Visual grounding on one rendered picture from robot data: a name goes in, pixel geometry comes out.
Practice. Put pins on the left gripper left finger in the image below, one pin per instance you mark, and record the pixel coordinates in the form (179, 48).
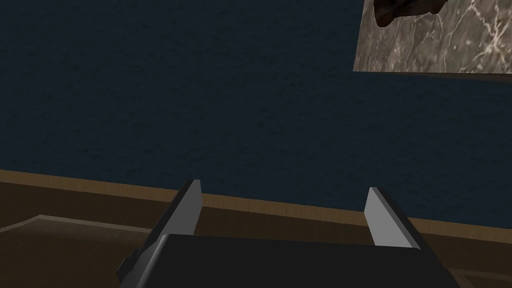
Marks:
(184, 212)

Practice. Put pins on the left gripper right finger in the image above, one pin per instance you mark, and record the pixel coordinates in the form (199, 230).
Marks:
(390, 224)

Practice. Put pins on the marble table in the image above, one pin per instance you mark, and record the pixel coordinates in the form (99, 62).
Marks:
(436, 48)

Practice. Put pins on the dark brown object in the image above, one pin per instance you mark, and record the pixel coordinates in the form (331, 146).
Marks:
(400, 8)

